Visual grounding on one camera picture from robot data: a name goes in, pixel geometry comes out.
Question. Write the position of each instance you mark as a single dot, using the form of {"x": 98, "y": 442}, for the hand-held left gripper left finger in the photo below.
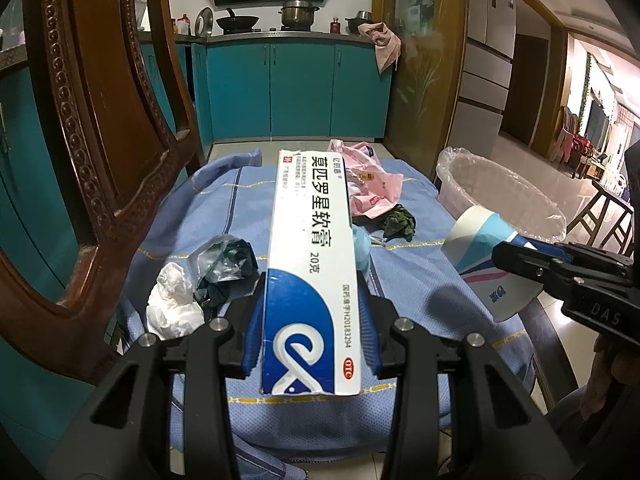
{"x": 252, "y": 330}

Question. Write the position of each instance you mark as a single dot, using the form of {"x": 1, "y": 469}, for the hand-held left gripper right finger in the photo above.
{"x": 372, "y": 340}

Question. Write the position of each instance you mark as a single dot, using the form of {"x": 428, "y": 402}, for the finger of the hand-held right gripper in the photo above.
{"x": 542, "y": 247}
{"x": 520, "y": 260}

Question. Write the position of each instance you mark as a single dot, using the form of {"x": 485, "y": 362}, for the white and blue paper cup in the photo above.
{"x": 480, "y": 240}

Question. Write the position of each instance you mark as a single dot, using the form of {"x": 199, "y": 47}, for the white lattice plastic basket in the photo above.
{"x": 505, "y": 195}

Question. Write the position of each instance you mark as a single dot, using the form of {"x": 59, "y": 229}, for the white and blue ointment box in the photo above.
{"x": 305, "y": 260}

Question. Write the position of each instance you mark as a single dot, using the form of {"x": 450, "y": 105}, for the person's right hand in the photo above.
{"x": 607, "y": 375}

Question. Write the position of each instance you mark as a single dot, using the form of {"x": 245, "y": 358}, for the dark crumpled plastic bag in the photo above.
{"x": 225, "y": 265}

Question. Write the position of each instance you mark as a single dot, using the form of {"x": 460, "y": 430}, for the wooden stool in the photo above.
{"x": 600, "y": 200}

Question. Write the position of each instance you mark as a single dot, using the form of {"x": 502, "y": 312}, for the blue checked cloth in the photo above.
{"x": 425, "y": 285}

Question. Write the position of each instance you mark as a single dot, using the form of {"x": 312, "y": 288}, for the crumpled white tissue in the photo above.
{"x": 172, "y": 300}

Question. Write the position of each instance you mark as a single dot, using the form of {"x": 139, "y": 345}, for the light blue plastic bag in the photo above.
{"x": 361, "y": 250}

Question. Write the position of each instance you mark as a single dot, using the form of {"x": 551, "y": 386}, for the dark green crumpled wrapper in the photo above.
{"x": 400, "y": 222}

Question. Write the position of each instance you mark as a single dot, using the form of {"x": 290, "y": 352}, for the person's right leg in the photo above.
{"x": 565, "y": 420}

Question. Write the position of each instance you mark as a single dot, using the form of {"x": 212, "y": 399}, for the pink plastic bag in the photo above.
{"x": 375, "y": 185}

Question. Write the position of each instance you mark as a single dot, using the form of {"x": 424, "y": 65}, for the green hanging garland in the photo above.
{"x": 587, "y": 90}

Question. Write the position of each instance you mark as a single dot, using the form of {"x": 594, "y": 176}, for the silver refrigerator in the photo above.
{"x": 480, "y": 85}

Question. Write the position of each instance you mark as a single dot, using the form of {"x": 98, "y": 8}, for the wooden framed glass partition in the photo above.
{"x": 425, "y": 60}

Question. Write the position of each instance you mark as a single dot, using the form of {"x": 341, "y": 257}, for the wooden chair back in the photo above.
{"x": 100, "y": 160}

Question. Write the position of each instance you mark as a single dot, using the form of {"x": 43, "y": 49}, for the teal kitchen cabinet with stove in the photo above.
{"x": 300, "y": 90}

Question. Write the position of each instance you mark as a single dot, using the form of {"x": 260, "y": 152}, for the pink hanging cloth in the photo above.
{"x": 387, "y": 50}

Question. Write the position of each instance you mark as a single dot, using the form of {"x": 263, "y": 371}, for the teal side cabinet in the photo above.
{"x": 25, "y": 200}

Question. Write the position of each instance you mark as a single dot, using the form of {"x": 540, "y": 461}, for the dark pot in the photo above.
{"x": 357, "y": 24}

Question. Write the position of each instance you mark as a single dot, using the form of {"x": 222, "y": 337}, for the black wok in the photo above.
{"x": 239, "y": 22}

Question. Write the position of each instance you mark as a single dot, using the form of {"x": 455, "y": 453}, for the round steel lid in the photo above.
{"x": 204, "y": 21}

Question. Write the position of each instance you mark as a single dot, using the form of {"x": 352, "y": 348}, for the steel cooking pot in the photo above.
{"x": 299, "y": 15}

